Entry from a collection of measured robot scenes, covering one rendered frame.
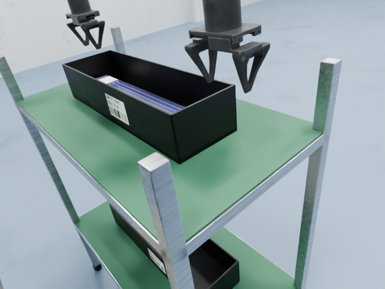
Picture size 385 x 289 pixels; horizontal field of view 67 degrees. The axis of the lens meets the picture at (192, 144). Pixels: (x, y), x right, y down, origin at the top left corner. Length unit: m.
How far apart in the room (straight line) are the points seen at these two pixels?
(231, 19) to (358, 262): 1.41
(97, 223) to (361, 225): 1.35
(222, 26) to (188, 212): 0.29
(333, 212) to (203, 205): 1.43
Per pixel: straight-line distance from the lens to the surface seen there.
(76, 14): 0.96
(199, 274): 1.13
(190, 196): 0.52
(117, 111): 0.75
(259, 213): 1.80
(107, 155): 0.68
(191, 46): 0.52
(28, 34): 5.81
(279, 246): 1.66
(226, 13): 0.47
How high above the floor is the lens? 1.30
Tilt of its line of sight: 33 degrees down
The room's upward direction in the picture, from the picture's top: 8 degrees counter-clockwise
